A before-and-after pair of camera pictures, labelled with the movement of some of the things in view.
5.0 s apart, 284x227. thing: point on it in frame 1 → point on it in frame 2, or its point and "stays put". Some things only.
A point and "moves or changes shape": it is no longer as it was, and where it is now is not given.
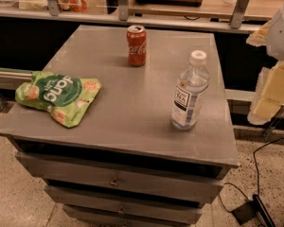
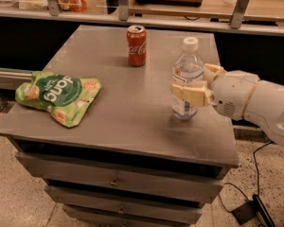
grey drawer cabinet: (125, 164) stays put
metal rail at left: (8, 78) stays put
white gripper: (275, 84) → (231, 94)
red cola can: (136, 41) stays put
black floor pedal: (252, 209) stays put
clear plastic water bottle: (193, 82) moves or changes shape
